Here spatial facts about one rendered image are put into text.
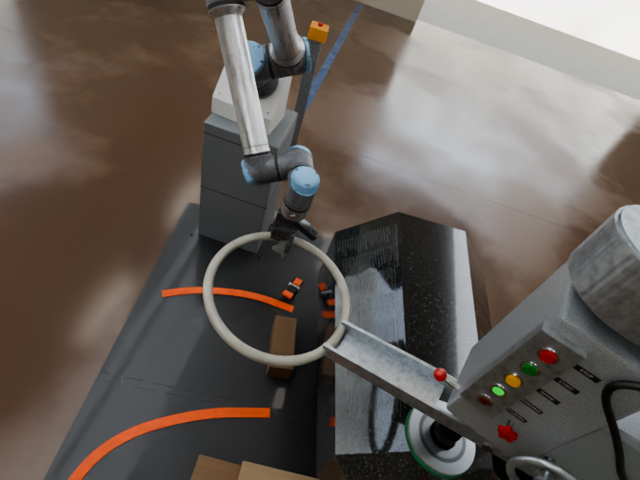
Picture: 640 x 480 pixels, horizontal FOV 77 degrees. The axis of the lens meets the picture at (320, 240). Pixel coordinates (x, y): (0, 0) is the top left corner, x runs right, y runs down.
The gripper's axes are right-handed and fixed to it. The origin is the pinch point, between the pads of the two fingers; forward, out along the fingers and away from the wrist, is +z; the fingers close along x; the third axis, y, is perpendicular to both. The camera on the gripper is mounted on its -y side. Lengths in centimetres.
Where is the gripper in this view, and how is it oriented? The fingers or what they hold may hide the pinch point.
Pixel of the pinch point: (285, 250)
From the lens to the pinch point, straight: 151.0
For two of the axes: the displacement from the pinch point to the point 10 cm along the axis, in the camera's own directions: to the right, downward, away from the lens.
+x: -1.0, 7.2, -6.8
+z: -3.0, 6.3, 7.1
